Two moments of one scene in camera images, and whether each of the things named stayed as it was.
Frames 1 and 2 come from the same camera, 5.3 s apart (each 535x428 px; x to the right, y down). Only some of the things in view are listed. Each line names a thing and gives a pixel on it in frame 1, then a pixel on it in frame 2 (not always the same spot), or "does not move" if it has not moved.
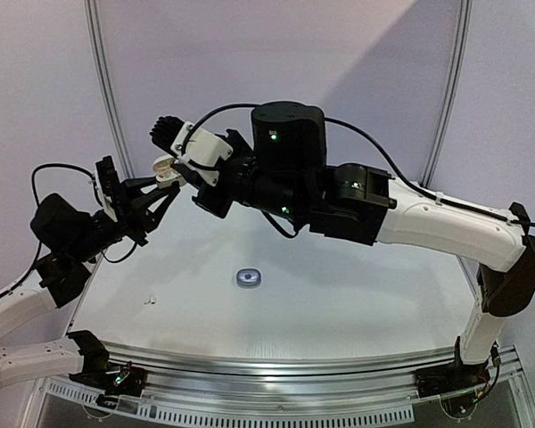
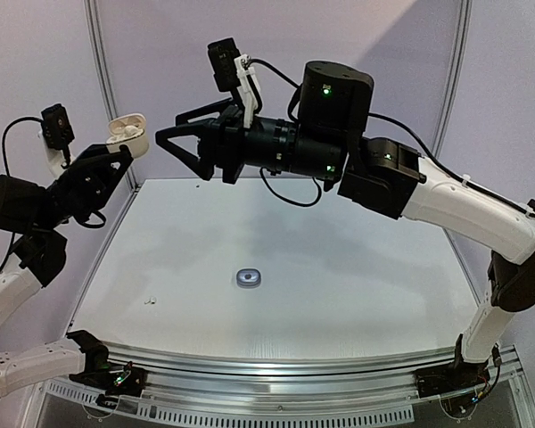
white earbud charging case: (166, 174) to (129, 130)
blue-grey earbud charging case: (248, 278) does not move
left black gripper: (130, 217) to (90, 178)
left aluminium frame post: (92, 14) does not move
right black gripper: (215, 196) to (230, 145)
